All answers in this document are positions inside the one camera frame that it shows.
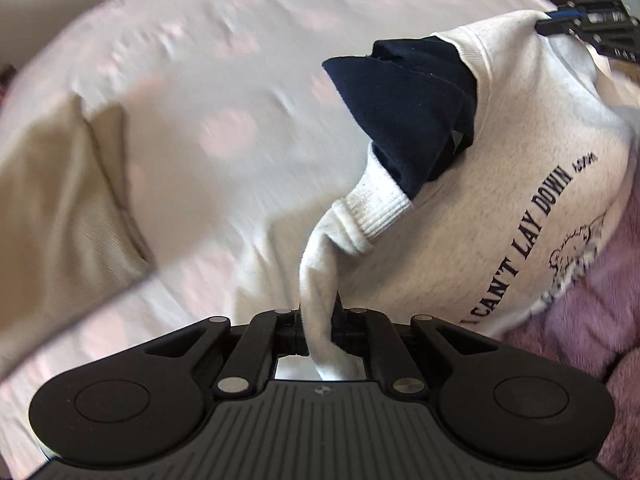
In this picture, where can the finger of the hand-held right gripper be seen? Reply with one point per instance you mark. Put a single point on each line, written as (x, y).
(565, 20)

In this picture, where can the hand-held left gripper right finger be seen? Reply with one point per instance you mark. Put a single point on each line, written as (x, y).
(345, 330)

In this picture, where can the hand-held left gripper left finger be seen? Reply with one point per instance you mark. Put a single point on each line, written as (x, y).
(292, 332)

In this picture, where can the grey printed sweatshirt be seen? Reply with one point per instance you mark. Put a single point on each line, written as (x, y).
(500, 185)

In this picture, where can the purple fluffy blanket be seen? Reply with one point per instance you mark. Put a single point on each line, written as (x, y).
(590, 320)

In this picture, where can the folded beige garment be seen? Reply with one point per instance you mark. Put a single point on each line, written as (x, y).
(50, 210)

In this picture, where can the bed with pink dotted sheet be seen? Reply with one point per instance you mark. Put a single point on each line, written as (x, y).
(200, 60)

